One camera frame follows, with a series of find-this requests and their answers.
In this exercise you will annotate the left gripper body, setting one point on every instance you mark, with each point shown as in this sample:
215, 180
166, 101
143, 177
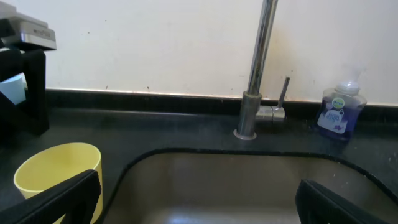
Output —
12, 60

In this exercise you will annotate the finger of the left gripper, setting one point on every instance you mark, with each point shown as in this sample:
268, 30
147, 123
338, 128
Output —
35, 93
14, 119

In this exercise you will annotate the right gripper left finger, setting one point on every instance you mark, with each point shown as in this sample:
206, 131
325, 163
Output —
73, 193

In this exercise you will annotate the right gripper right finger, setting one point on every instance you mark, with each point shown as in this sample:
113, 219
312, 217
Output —
320, 208

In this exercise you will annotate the cream cup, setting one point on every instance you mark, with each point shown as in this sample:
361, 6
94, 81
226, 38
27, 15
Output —
56, 165

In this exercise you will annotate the blue cup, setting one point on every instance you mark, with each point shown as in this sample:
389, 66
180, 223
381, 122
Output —
12, 90

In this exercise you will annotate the blue soap bottle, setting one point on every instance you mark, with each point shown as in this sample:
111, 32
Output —
339, 115

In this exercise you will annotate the steel sink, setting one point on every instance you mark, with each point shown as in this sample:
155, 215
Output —
217, 186

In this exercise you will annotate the steel tap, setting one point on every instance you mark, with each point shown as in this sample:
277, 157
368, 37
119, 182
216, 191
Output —
259, 46

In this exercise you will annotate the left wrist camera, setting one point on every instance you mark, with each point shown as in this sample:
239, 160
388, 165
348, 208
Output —
29, 31

